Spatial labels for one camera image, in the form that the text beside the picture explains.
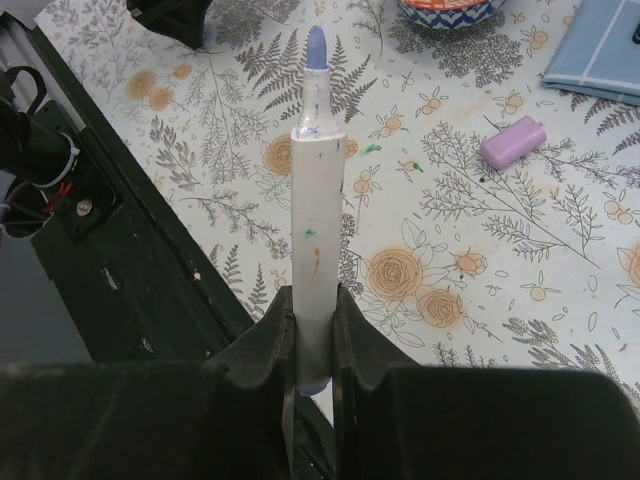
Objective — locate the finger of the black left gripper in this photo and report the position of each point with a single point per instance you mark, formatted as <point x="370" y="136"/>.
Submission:
<point x="181" y="20"/>

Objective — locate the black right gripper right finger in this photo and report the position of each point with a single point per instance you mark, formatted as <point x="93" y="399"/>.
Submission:
<point x="397" y="419"/>

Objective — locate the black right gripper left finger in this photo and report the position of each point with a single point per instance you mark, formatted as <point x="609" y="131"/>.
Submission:
<point x="230" y="417"/>

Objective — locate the white marker pen blue tip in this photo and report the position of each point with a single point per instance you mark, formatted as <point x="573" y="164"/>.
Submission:
<point x="318" y="155"/>

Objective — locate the purple pen cap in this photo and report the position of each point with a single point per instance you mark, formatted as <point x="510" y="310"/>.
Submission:
<point x="512" y="143"/>

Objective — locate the floral tablecloth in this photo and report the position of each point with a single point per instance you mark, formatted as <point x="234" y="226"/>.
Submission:
<point x="458" y="263"/>

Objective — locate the red patterned small bowl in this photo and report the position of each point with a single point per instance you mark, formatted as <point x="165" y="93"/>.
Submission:
<point x="449" y="14"/>

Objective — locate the blue checked cloth napkin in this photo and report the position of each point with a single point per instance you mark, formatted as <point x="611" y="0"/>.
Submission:
<point x="599" y="54"/>

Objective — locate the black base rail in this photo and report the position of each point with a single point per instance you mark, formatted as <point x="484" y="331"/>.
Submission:
<point x="99" y="266"/>

